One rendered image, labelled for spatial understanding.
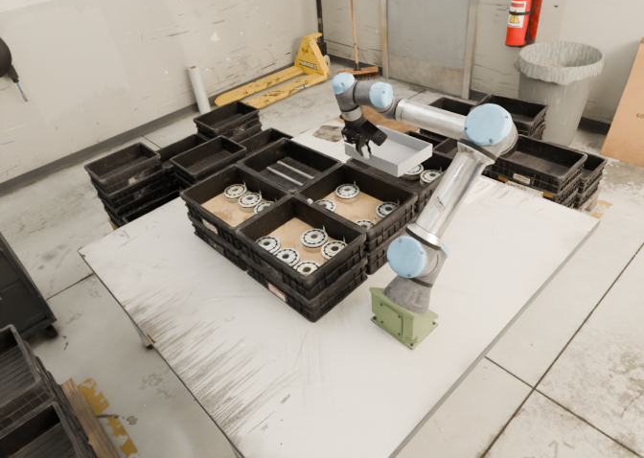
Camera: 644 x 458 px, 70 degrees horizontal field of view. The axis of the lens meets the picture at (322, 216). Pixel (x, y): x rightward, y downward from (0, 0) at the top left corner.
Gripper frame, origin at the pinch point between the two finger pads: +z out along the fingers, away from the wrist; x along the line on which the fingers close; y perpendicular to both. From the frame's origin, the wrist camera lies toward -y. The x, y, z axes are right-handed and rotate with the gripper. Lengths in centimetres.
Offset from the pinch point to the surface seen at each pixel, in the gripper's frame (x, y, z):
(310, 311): 57, -13, 16
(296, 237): 36.6, 13.2, 15.0
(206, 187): 40, 64, 7
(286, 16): -224, 321, 112
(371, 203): 4.0, 3.3, 24.6
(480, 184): -45, -17, 52
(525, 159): -102, -12, 91
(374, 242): 23.0, -14.4, 17.0
